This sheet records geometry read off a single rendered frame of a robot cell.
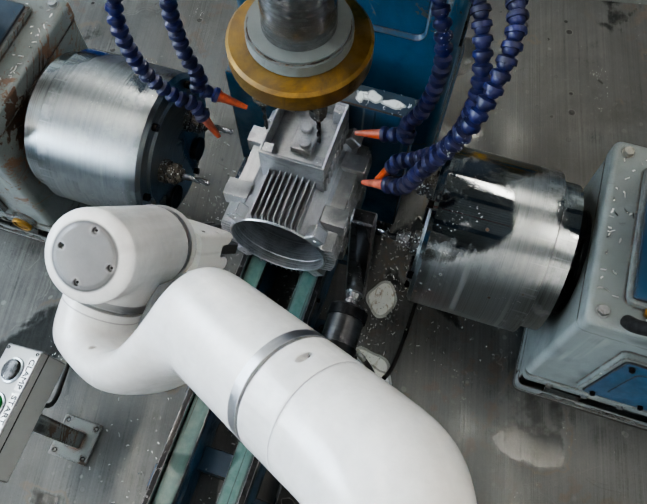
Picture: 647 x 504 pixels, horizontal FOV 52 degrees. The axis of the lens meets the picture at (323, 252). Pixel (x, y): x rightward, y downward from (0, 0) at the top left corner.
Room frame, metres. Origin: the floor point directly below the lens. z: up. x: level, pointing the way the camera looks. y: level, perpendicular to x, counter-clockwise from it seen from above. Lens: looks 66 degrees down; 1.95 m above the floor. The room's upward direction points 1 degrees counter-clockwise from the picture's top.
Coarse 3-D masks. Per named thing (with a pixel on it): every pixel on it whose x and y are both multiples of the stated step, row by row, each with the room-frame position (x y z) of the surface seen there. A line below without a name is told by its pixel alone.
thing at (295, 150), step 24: (288, 120) 0.59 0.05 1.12; (312, 120) 0.59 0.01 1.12; (336, 120) 0.59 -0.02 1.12; (264, 144) 0.53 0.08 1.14; (288, 144) 0.55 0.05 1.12; (312, 144) 0.54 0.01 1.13; (336, 144) 0.54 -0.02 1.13; (264, 168) 0.52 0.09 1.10; (288, 168) 0.51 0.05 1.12; (312, 168) 0.49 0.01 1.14
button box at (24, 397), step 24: (0, 360) 0.24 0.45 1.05; (24, 360) 0.24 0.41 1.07; (48, 360) 0.24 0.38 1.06; (0, 384) 0.21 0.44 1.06; (24, 384) 0.20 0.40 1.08; (48, 384) 0.21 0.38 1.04; (0, 408) 0.17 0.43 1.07; (24, 408) 0.17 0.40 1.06; (0, 432) 0.14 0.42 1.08; (24, 432) 0.15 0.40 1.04; (0, 456) 0.11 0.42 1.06; (0, 480) 0.08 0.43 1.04
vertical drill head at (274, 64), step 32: (256, 0) 0.59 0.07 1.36; (288, 0) 0.52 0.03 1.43; (320, 0) 0.52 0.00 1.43; (352, 0) 0.61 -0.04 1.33; (256, 32) 0.55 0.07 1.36; (288, 32) 0.52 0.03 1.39; (320, 32) 0.52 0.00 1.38; (352, 32) 0.55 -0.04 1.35; (256, 64) 0.52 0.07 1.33; (288, 64) 0.50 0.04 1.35; (320, 64) 0.50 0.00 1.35; (352, 64) 0.52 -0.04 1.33; (256, 96) 0.49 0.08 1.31; (288, 96) 0.47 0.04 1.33; (320, 96) 0.47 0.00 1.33; (320, 128) 0.50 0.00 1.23
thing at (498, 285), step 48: (432, 192) 0.49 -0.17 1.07; (480, 192) 0.44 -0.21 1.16; (528, 192) 0.44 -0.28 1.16; (576, 192) 0.45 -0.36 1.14; (432, 240) 0.38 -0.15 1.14; (480, 240) 0.37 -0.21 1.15; (528, 240) 0.37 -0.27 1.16; (576, 240) 0.37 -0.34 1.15; (432, 288) 0.33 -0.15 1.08; (480, 288) 0.32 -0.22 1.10; (528, 288) 0.31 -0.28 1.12
